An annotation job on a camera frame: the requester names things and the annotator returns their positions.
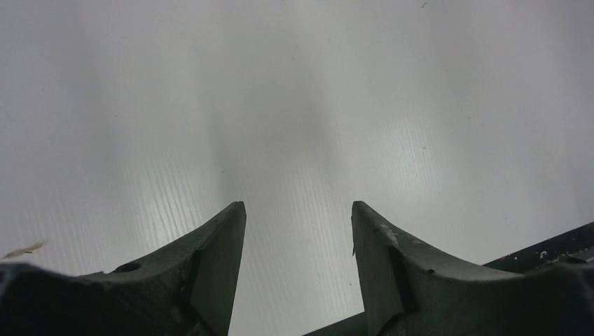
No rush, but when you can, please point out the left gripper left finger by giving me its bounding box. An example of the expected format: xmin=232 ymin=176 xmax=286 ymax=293
xmin=1 ymin=202 xmax=247 ymax=335

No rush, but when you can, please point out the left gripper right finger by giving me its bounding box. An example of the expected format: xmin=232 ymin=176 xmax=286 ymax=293
xmin=351 ymin=201 xmax=593 ymax=335

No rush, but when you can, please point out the small beige debris scrap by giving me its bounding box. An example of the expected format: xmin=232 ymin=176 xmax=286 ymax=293
xmin=1 ymin=241 xmax=47 ymax=260

